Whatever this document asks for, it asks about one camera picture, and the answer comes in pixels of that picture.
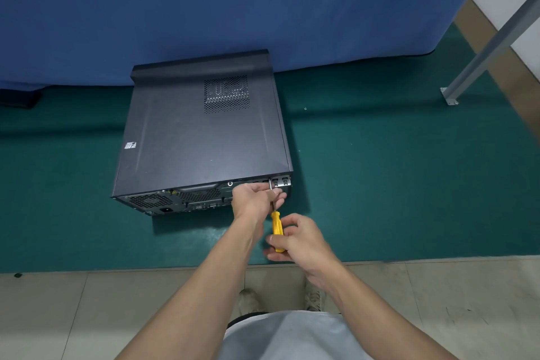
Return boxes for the person's left hand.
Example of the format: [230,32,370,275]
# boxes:
[231,181,289,226]

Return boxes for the person's right hand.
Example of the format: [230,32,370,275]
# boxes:
[263,212,335,285]

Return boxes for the yellow-handled screwdriver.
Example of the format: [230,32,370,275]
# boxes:
[268,179,288,254]

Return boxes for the desktop computer case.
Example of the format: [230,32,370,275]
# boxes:
[110,48,295,218]

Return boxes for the person's left forearm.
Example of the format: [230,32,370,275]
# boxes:
[112,208,267,360]

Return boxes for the person's right forearm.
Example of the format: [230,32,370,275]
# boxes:
[303,262,461,360]

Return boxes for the person's right shoe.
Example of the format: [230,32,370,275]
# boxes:
[303,277,327,313]

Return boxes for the person's white shirt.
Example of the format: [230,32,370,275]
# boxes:
[220,309,377,360]

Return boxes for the person's black shorts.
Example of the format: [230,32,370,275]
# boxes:
[227,310,263,331]

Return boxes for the green floor mat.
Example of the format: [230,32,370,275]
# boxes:
[0,21,540,276]

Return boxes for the blue cloth curtain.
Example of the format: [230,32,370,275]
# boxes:
[0,0,502,93]

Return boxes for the black flat base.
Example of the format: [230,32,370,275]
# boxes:
[0,86,43,110]

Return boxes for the grey metal post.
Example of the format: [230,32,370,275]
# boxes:
[439,0,540,107]

